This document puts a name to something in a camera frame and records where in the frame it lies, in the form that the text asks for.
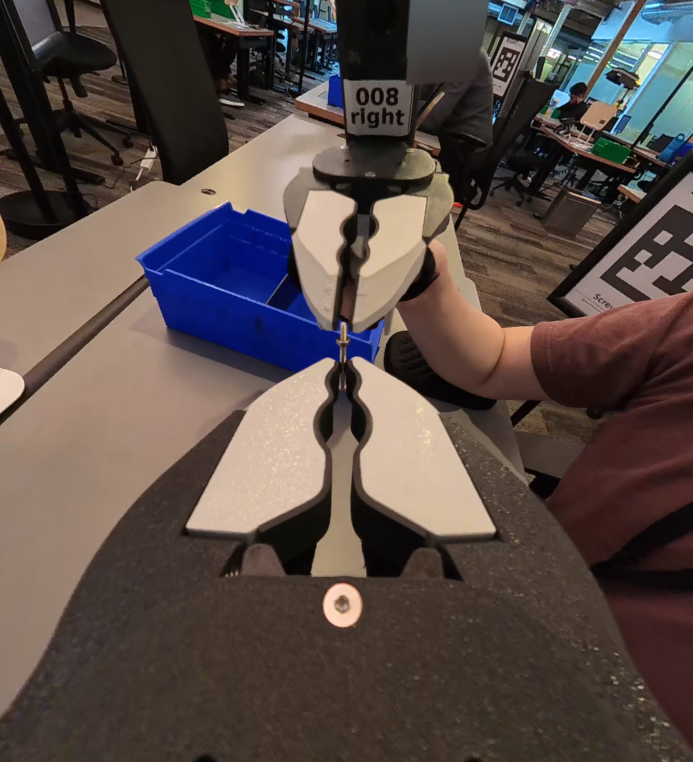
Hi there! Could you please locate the person's right hand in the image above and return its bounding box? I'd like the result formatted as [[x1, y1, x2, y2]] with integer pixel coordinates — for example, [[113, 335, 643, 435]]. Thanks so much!
[[399, 238, 464, 307]]

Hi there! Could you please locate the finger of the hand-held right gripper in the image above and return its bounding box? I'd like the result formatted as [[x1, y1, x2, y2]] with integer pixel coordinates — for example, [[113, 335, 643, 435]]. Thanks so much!
[[291, 188, 359, 332], [345, 194, 431, 334]]

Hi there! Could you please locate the black high-back chair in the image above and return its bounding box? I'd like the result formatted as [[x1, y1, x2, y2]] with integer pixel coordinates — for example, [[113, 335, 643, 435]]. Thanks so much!
[[99, 0, 230, 186]]

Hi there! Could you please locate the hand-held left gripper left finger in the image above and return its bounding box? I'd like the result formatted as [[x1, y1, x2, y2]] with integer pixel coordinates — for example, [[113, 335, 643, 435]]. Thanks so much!
[[186, 357, 340, 560]]

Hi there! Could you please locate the whiteboard easel stand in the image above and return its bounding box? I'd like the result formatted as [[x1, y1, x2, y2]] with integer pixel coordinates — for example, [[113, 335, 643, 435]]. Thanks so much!
[[0, 0, 95, 240]]

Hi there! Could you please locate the framed black-white marker sign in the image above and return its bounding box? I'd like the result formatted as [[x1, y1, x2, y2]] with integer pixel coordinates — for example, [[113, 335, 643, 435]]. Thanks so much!
[[547, 152, 693, 320]]

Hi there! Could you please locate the long wooden desk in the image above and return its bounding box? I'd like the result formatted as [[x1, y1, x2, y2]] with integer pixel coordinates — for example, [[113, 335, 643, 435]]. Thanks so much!
[[536, 124, 640, 198]]

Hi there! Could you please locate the grey trash bin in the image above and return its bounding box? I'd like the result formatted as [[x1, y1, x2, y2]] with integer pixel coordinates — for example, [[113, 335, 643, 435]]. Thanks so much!
[[541, 186, 603, 239]]

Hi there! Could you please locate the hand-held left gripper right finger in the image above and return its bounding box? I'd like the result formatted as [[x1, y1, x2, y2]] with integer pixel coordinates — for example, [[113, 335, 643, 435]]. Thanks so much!
[[346, 357, 497, 560]]

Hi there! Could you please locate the person's right forearm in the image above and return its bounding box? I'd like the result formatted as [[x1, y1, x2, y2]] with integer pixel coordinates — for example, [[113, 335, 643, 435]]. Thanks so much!
[[397, 286, 547, 401]]

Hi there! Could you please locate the wooden desk with black legs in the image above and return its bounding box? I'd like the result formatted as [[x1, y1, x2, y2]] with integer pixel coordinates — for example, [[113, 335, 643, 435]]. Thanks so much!
[[194, 12, 276, 109]]

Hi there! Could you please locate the black padded armrest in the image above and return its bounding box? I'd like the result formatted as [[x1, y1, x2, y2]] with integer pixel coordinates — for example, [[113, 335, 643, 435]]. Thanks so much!
[[383, 330, 498, 412]]

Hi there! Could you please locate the blue bag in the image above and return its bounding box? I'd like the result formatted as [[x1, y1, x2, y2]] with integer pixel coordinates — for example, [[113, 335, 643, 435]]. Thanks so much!
[[658, 133, 693, 165]]

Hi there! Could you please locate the green plastic bin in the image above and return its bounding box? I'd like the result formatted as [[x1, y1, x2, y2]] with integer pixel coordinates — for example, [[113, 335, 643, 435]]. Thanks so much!
[[591, 136, 632, 165]]

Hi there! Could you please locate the small standing marker sign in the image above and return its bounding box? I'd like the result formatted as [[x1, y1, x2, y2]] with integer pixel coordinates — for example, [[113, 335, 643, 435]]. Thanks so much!
[[489, 33, 529, 100]]

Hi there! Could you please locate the blue plastic divided bin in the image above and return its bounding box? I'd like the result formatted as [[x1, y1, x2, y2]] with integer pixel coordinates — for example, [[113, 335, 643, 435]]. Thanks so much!
[[136, 202, 384, 373]]

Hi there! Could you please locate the black mesh office chair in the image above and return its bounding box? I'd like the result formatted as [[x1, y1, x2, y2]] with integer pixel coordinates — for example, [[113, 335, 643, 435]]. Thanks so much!
[[492, 74, 560, 207]]

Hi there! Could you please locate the black wheeled office chair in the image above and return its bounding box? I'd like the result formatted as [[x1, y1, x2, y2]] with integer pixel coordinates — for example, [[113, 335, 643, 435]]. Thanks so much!
[[1, 0, 137, 169]]

